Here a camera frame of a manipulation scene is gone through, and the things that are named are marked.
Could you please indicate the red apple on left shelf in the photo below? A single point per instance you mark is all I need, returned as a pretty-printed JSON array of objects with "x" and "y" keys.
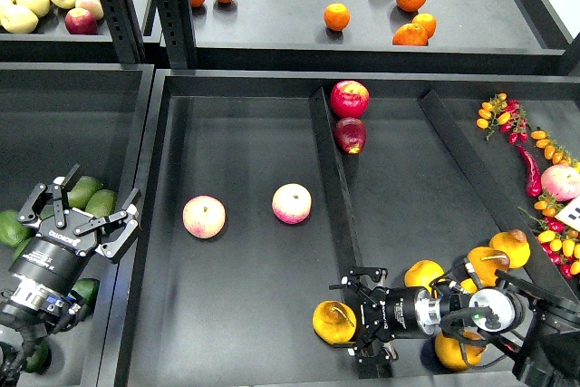
[{"x": 81, "y": 21}]

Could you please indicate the dark red apple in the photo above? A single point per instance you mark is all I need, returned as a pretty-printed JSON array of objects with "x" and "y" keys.
[{"x": 350, "y": 135}]

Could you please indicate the green avocado lower pile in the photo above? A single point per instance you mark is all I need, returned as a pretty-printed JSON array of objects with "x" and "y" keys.
[{"x": 20, "y": 248}]

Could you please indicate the black left tray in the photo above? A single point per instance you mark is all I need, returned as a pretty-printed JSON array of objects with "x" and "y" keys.
[{"x": 52, "y": 117}]

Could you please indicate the pink apple centre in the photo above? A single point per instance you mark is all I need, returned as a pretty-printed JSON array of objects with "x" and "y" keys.
[{"x": 292, "y": 203}]

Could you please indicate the black shelf upright post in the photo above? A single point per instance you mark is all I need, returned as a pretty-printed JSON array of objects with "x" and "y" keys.
[{"x": 122, "y": 22}]

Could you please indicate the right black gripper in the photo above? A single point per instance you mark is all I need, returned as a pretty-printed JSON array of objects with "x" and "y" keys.
[{"x": 387, "y": 314}]

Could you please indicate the light green avocado far left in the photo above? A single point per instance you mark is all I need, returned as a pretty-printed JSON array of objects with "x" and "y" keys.
[{"x": 12, "y": 232}]

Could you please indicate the black upper shelf tray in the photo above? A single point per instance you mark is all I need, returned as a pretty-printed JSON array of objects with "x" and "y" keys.
[{"x": 472, "y": 36}]

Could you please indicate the white label card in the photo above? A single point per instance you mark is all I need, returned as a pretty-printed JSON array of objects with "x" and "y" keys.
[{"x": 570, "y": 214}]

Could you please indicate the light green avocado beside top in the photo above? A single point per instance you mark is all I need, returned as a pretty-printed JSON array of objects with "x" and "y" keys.
[{"x": 102, "y": 203}]

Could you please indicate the red chili pepper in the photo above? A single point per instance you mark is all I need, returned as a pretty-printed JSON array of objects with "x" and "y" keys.
[{"x": 533, "y": 183}]

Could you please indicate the yellow pear with stem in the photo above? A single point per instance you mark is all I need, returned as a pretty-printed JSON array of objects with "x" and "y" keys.
[{"x": 486, "y": 261}]

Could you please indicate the pink apple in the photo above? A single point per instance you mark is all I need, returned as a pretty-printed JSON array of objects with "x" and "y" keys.
[
  {"x": 204, "y": 216},
  {"x": 292, "y": 203}
]

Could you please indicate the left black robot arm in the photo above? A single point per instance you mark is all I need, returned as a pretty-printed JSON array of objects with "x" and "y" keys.
[{"x": 36, "y": 312}]

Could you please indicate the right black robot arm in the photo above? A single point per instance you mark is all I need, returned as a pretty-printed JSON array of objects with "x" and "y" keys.
[{"x": 536, "y": 330}]

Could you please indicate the bright red apple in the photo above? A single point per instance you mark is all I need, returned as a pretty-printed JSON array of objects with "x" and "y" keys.
[{"x": 349, "y": 99}]

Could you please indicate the pale yellow apple middle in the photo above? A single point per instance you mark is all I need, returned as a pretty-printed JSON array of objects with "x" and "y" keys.
[{"x": 40, "y": 8}]

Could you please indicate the orange on shelf centre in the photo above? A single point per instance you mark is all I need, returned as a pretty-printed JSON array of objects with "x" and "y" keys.
[{"x": 336, "y": 17}]

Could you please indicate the orange cherry tomato bunch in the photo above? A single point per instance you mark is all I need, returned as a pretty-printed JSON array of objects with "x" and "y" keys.
[{"x": 553, "y": 151}]

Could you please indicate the black divided middle tray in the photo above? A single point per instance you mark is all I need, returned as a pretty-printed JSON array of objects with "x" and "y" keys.
[{"x": 236, "y": 309}]

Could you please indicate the pink peach on shelf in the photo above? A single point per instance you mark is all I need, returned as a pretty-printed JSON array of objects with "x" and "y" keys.
[{"x": 93, "y": 6}]

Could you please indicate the pink apple right tray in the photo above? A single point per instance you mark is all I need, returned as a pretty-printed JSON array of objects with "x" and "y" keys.
[{"x": 561, "y": 182}]

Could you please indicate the cherry tomato bunch lower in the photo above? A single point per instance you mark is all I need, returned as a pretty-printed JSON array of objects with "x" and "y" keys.
[{"x": 559, "y": 241}]

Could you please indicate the orange on shelf front right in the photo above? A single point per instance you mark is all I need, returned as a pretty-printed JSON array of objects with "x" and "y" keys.
[{"x": 410, "y": 34}]

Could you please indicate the pale yellow apple front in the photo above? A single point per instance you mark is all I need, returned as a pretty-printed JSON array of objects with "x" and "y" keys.
[{"x": 18, "y": 19}]

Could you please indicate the dark green avocado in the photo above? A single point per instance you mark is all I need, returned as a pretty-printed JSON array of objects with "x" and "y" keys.
[
  {"x": 88, "y": 289},
  {"x": 37, "y": 361}
]

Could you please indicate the cherry tomato bunch upper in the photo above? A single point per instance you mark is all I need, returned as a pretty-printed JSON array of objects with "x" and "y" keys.
[{"x": 504, "y": 115}]

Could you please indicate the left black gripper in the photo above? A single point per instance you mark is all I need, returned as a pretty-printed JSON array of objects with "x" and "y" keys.
[{"x": 63, "y": 245}]

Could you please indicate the yellow pear with brown top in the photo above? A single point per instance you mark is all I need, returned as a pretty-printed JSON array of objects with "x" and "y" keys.
[{"x": 514, "y": 243}]

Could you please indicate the pink apple left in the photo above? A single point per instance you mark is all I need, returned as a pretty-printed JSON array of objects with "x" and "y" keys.
[{"x": 204, "y": 216}]

